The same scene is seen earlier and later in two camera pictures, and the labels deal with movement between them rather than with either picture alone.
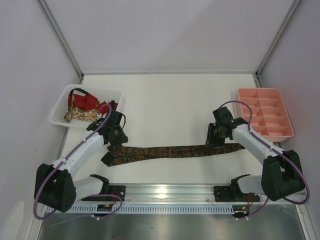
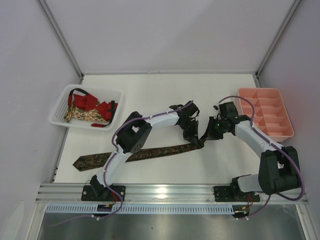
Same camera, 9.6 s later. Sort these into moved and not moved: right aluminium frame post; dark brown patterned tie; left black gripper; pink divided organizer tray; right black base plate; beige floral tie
Moved: dark brown patterned tie; left black gripper
Not moved: beige floral tie; pink divided organizer tray; right aluminium frame post; right black base plate
